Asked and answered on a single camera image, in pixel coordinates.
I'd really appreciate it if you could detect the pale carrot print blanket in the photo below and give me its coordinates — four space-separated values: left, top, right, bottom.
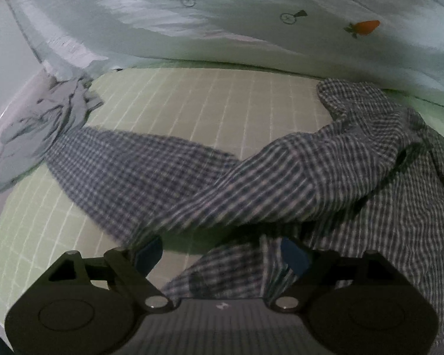
4 0 444 112

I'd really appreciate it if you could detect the green grid bed sheet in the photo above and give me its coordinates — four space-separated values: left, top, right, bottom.
0 64 444 328

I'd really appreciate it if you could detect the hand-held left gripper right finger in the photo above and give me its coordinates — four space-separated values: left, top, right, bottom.
266 237 397 312

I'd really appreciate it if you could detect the grey crumpled garment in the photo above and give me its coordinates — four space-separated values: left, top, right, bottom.
0 70 105 199

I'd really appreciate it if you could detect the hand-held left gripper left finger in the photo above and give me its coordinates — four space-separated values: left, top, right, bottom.
44 237 171 312

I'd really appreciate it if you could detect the blue checked shirt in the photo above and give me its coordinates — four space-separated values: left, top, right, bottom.
44 78 444 355

